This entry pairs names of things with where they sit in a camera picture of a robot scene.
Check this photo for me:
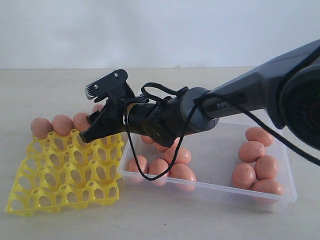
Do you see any yellow plastic egg tray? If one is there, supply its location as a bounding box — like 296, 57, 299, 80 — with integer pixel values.
5, 129, 124, 217

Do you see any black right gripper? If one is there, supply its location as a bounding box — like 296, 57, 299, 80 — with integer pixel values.
79, 96, 140, 143

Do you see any brown egg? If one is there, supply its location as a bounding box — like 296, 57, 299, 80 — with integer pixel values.
245, 126, 274, 147
92, 104, 104, 113
148, 158, 170, 187
238, 141, 266, 163
126, 154, 149, 185
231, 162, 256, 190
141, 135, 155, 145
52, 114, 74, 136
30, 117, 54, 139
251, 179, 285, 205
170, 163, 197, 192
73, 112, 90, 132
163, 146, 192, 165
155, 140, 179, 153
254, 155, 279, 180

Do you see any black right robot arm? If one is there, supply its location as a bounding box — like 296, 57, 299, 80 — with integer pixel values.
80, 40, 320, 149

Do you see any clear plastic bin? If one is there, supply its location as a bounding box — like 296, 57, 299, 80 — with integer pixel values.
118, 113, 297, 212

